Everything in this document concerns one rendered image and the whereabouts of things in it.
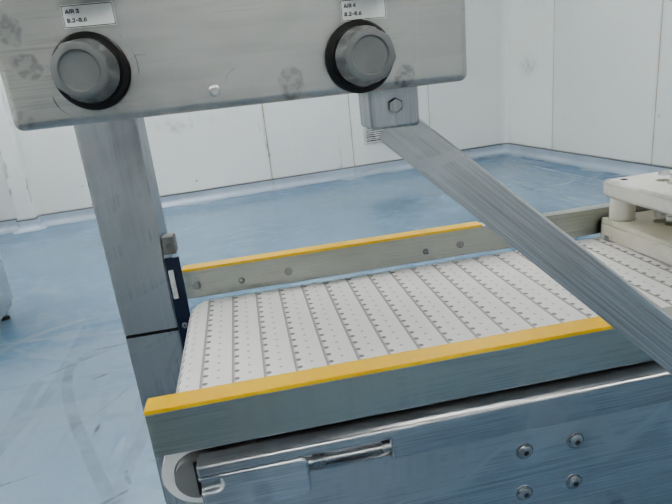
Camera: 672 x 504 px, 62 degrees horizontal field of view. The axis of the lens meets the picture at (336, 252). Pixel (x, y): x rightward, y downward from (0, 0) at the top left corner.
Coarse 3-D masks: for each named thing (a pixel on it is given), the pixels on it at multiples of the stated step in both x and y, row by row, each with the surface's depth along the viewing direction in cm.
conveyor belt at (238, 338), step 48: (288, 288) 61; (336, 288) 60; (384, 288) 59; (432, 288) 57; (480, 288) 56; (528, 288) 55; (192, 336) 53; (240, 336) 51; (288, 336) 50; (336, 336) 49; (384, 336) 48; (432, 336) 47; (480, 336) 46; (192, 384) 44; (528, 384) 40
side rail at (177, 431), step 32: (512, 352) 37; (544, 352) 38; (576, 352) 38; (608, 352) 39; (640, 352) 39; (320, 384) 35; (352, 384) 36; (384, 384) 36; (416, 384) 37; (448, 384) 37; (480, 384) 38; (512, 384) 38; (160, 416) 34; (192, 416) 34; (224, 416) 35; (256, 416) 35; (288, 416) 36; (320, 416) 36; (352, 416) 36; (160, 448) 35; (192, 448) 35
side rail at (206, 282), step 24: (552, 216) 65; (576, 216) 66; (600, 216) 66; (408, 240) 63; (432, 240) 63; (456, 240) 64; (480, 240) 64; (504, 240) 65; (240, 264) 60; (264, 264) 61; (288, 264) 61; (312, 264) 62; (336, 264) 62; (360, 264) 63; (384, 264) 63; (192, 288) 60; (216, 288) 61; (240, 288) 61
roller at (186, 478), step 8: (208, 448) 38; (216, 448) 38; (224, 448) 39; (184, 456) 37; (192, 456) 37; (176, 464) 37; (184, 464) 37; (192, 464) 37; (176, 472) 37; (184, 472) 37; (192, 472) 37; (176, 480) 37; (184, 480) 37; (192, 480) 37; (184, 488) 37; (192, 488) 37; (200, 488) 37; (192, 496) 37; (200, 496) 37
